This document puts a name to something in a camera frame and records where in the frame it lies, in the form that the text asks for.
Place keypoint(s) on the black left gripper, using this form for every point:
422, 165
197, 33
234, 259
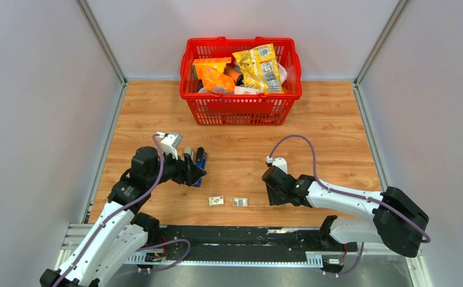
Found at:
187, 172

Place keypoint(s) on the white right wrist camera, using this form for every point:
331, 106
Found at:
278, 162

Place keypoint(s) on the blue and black stapler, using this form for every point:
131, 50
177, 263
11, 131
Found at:
200, 161

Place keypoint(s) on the white staple box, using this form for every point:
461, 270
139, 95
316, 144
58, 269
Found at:
216, 201

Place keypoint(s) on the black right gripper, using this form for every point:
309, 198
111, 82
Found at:
273, 200

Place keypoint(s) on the white staple box tray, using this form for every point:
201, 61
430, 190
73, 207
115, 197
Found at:
240, 202

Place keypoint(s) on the red plastic shopping basket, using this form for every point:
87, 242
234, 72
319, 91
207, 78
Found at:
239, 109

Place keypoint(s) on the orange carton box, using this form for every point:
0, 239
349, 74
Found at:
218, 64

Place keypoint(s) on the orange snack packet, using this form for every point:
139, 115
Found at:
218, 83

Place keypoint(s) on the grey and white stapler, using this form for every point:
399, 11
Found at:
188, 152

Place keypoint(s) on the white slotted cable duct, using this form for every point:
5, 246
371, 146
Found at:
258, 258

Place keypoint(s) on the yellow snack bag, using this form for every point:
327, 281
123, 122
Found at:
260, 68

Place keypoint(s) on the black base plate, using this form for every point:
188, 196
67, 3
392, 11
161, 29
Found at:
186, 238

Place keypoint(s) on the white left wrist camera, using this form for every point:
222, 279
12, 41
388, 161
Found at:
169, 143

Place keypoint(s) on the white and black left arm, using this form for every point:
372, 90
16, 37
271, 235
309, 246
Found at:
122, 228

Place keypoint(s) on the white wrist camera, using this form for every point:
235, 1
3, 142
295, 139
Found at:
169, 143
278, 162

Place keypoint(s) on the aluminium frame rail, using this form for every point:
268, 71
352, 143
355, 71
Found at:
94, 26

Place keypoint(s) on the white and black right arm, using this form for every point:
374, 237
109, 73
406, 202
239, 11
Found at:
388, 217

